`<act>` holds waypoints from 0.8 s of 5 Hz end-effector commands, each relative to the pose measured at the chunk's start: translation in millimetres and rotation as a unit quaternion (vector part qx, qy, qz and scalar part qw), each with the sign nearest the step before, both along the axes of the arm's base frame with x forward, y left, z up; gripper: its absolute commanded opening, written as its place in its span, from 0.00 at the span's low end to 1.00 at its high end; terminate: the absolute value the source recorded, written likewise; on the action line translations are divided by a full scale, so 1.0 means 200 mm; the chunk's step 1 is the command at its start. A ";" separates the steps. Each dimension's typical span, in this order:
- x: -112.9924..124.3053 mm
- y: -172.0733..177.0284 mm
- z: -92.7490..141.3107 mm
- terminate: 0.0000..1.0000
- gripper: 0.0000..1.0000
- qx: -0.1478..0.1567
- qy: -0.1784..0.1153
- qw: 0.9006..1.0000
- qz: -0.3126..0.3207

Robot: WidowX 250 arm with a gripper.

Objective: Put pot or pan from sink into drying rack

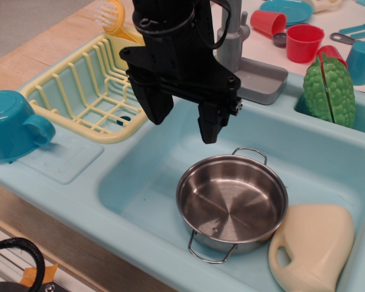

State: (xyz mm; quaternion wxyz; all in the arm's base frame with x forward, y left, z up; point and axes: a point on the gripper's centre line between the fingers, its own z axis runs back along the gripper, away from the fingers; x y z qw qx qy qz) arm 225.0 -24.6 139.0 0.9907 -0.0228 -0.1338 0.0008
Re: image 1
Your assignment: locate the black braided cable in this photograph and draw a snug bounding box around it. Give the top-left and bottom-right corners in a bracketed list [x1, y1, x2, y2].
[0, 237, 46, 292]

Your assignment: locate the grey measuring spoon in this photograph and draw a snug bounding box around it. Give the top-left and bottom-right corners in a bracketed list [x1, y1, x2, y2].
[330, 32, 359, 45]

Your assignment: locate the yellow dish brush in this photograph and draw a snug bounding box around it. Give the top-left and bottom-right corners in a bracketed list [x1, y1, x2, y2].
[95, 0, 145, 46]

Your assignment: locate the grey toy faucet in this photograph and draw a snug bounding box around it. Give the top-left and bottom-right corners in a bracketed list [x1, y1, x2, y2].
[216, 1, 288, 105]

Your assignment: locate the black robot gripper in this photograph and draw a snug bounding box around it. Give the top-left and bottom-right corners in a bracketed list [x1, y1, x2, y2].
[119, 30, 242, 144]

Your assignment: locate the yellow dish drying rack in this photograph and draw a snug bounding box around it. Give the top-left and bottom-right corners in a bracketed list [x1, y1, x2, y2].
[19, 33, 147, 144]

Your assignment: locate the green toy vegetable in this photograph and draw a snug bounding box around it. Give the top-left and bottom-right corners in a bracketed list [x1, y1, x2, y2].
[303, 53, 356, 128]

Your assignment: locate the light blue toy sink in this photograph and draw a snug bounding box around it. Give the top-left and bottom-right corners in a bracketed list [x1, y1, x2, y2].
[0, 73, 365, 291]

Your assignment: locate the teal plastic spatula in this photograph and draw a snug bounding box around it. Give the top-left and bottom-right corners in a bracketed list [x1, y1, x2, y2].
[339, 24, 365, 38]

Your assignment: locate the blue plastic mug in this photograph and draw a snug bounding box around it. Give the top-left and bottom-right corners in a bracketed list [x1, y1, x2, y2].
[0, 90, 55, 162]

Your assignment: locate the stainless steel pot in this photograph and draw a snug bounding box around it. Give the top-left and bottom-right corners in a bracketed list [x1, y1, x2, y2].
[176, 147, 288, 264]

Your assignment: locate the orange tape piece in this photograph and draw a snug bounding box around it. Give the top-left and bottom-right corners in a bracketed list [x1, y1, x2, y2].
[19, 263, 58, 287]

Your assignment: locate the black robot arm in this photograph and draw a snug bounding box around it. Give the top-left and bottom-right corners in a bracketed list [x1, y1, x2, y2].
[119, 1, 242, 144]

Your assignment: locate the blue plastic cup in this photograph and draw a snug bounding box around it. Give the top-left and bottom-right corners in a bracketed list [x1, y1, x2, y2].
[346, 41, 365, 86]

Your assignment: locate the red cup lying down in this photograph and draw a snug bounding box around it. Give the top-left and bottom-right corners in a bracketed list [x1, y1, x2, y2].
[250, 10, 287, 37]

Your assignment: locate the cream plastic jug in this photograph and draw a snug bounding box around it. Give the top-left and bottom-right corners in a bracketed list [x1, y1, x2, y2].
[268, 204, 355, 291]

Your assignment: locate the red upright cup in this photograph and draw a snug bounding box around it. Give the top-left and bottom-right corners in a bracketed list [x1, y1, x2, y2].
[286, 24, 325, 63]

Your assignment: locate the red cup behind vegetable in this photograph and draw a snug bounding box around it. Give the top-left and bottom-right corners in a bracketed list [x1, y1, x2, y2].
[316, 45, 348, 68]

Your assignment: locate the teal plastic plate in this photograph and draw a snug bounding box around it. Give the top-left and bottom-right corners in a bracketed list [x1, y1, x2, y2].
[259, 0, 314, 26]

